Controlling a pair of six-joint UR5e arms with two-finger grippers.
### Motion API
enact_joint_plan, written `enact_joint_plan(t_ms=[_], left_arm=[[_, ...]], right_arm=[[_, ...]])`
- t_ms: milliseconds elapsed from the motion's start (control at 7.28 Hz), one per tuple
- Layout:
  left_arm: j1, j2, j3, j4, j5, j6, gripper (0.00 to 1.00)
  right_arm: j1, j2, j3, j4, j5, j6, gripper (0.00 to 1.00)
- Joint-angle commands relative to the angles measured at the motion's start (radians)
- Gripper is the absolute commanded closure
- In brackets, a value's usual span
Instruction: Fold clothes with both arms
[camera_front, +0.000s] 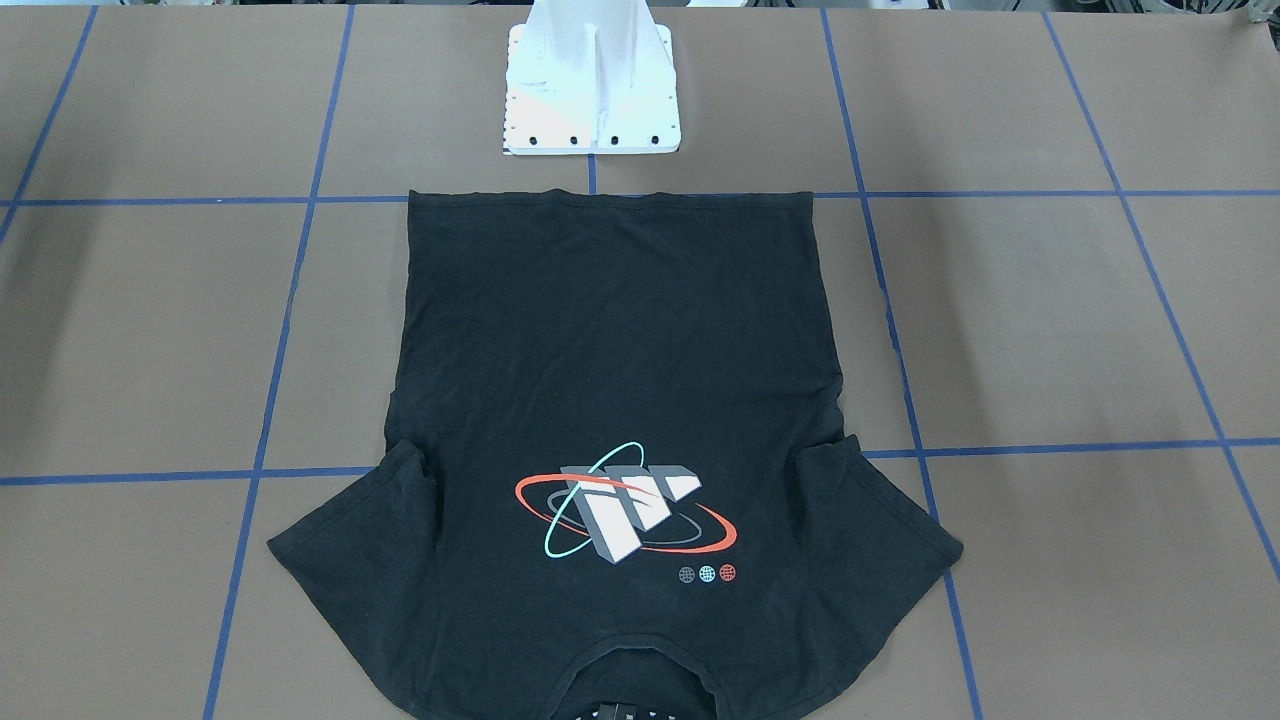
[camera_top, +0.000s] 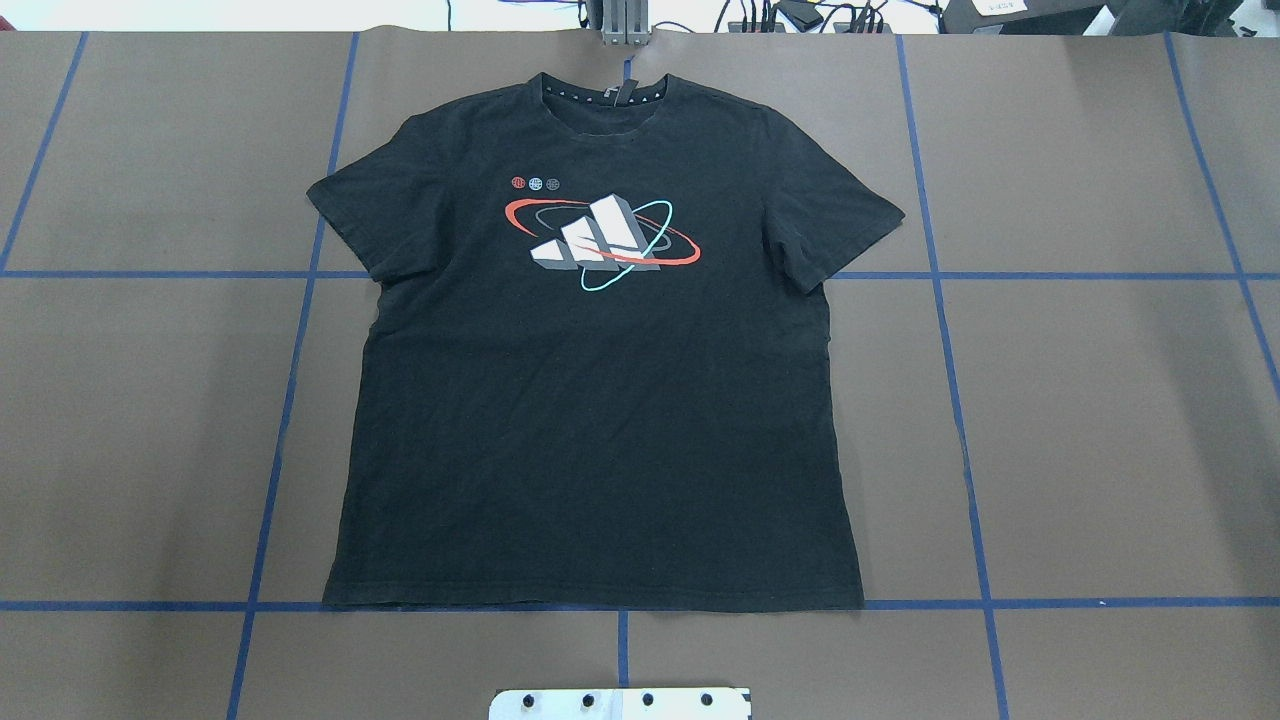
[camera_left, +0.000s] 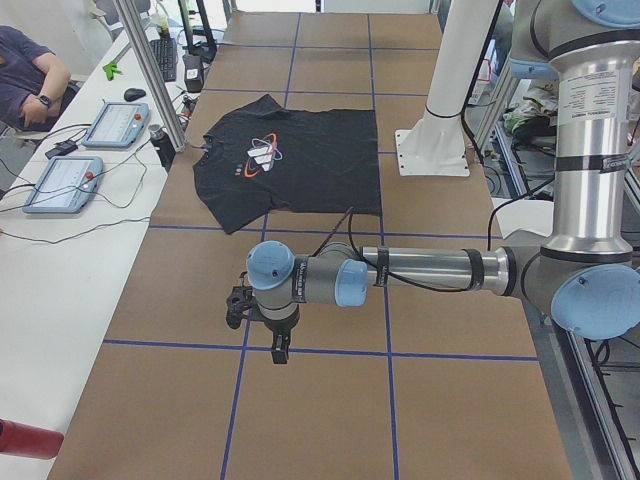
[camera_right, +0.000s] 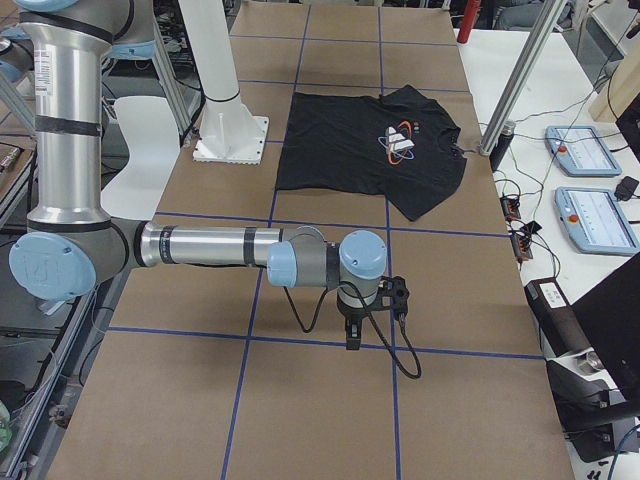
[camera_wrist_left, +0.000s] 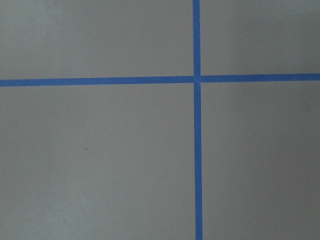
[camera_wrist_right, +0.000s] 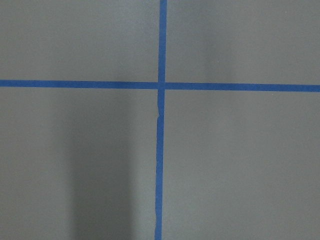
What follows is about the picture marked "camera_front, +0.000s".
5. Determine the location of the black graphic t-shirt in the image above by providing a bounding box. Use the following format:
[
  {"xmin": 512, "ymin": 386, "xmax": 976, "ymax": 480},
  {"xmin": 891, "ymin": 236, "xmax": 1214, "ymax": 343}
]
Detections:
[{"xmin": 269, "ymin": 190, "xmax": 963, "ymax": 719}]

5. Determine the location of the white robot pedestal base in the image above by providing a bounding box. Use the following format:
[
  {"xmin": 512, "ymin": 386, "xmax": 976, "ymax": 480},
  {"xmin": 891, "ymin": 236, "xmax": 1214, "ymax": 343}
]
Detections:
[{"xmin": 502, "ymin": 1, "xmax": 682, "ymax": 156}]

